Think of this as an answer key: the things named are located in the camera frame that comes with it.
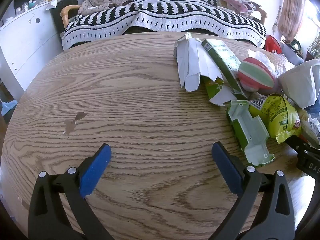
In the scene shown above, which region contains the potted plant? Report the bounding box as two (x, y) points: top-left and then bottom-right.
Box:
(309, 32), (320, 58)

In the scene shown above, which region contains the green box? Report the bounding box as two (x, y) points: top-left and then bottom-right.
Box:
(201, 39), (248, 99)

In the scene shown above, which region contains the pink green striped ball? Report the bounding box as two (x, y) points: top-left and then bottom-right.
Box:
(237, 57), (278, 92)

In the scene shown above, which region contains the small dark frame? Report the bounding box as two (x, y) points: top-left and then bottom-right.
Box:
(290, 40), (304, 52)

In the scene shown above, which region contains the wooden frame sofa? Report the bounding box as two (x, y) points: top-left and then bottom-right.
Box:
(60, 4), (268, 48)

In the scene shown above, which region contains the pink cartoon pillow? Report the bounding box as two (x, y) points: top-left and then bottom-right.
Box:
(220, 0), (262, 18)

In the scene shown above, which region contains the white cabinet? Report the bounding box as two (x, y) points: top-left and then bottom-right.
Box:
(0, 0), (63, 93)

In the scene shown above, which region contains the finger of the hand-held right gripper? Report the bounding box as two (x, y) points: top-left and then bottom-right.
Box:
(284, 135), (320, 157)

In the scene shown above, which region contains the green white toy car chassis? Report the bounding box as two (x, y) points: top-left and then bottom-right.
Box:
(226, 100), (275, 167)

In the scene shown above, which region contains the white paper bag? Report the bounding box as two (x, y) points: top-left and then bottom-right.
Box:
(277, 59), (320, 109)

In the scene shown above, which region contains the red plastic bag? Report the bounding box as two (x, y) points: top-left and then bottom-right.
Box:
(264, 35), (283, 54)

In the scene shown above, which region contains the beige plush toy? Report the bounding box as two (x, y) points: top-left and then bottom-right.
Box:
(77, 0), (133, 15)

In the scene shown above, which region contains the torn white carton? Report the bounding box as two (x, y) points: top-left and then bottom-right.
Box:
(174, 33), (223, 92)

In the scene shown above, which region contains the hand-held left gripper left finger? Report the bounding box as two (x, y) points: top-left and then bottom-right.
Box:
(28, 143), (115, 240)

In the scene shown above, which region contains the black bag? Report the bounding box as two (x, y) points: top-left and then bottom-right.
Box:
(50, 0), (79, 34)

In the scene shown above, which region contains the hanging wall ornament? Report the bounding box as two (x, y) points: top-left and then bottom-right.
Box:
(272, 5), (282, 33)

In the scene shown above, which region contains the brown patterned curtain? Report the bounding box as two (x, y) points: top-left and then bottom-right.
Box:
(279, 0), (307, 43)

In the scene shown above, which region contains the yellow green snack packet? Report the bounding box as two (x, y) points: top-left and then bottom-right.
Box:
(249, 94), (302, 144)

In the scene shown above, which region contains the green torn carton piece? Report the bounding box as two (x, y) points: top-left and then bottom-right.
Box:
(203, 76), (241, 106)

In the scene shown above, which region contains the black white striped blanket sofa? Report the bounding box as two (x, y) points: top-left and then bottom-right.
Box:
(61, 0), (267, 52)

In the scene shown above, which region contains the clear plastic bag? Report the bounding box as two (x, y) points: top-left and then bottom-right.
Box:
(247, 49), (295, 78)

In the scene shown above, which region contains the light blue plastic bag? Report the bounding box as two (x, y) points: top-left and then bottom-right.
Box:
(0, 100), (18, 115)

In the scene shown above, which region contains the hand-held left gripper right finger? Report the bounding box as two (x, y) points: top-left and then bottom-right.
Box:
(211, 141), (296, 240)

